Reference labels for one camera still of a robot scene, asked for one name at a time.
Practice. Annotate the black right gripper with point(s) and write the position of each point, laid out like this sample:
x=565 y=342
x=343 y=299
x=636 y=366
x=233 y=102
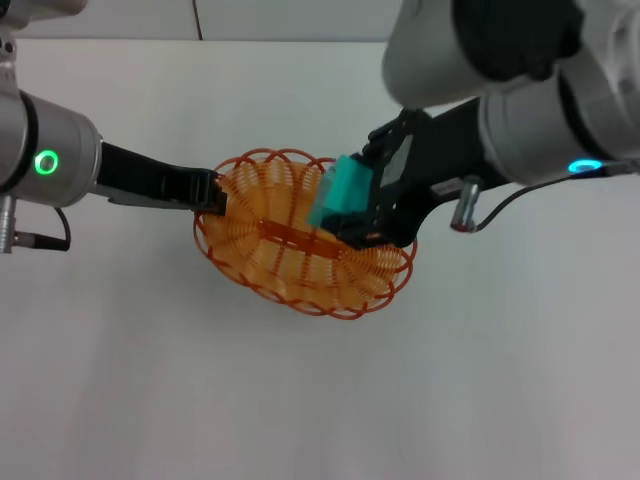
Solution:
x=435 y=155

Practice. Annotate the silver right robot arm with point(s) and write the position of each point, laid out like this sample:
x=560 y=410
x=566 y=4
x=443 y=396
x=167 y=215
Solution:
x=525 y=75

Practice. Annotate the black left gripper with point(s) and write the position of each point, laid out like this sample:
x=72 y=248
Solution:
x=145 y=182

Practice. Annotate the teal foam block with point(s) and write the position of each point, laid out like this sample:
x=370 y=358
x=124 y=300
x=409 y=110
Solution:
x=345 y=192

